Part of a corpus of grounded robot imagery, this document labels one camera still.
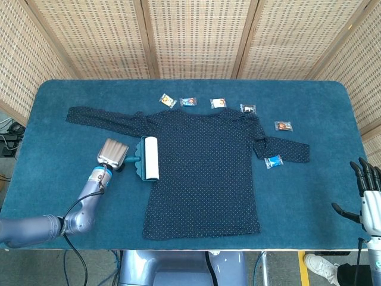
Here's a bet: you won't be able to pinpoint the silver blue robot torso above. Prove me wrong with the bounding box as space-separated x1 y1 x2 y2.
118 250 248 286

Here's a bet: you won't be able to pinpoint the teal plush table cover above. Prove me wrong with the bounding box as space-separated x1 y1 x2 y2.
0 79 371 251

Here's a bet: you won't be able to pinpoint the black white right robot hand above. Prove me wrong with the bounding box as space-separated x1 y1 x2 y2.
332 157 381 239

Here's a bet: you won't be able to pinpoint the blue floor cables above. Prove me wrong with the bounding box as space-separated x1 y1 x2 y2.
110 250 123 286

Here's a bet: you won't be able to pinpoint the teal lint roller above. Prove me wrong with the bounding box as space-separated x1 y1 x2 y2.
124 135 160 182

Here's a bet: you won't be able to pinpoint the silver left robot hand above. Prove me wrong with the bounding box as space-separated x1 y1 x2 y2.
97 138 130 174

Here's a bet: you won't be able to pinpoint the white sneaker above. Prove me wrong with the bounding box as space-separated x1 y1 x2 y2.
304 253 341 285

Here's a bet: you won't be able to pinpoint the black cable by right arm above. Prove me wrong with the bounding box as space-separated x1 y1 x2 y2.
353 237 364 286

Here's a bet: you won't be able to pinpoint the black trouser leg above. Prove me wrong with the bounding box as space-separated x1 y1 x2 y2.
337 263 375 286

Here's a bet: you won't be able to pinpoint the yellow candy packet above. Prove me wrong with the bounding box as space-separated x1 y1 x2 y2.
159 93 178 108

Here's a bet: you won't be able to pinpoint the bright blue candy packet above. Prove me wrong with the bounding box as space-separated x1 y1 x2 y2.
264 154 283 170

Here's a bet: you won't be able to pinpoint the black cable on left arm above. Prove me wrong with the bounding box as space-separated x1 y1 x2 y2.
59 171 105 286

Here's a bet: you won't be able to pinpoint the dark blue polka dot shirt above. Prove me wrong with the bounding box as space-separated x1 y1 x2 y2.
65 106 311 241

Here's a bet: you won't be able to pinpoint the red and brown candy packet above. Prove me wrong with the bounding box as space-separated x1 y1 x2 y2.
274 120 294 132

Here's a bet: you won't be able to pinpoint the woven wicker folding screen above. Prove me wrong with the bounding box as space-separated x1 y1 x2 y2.
0 0 381 158

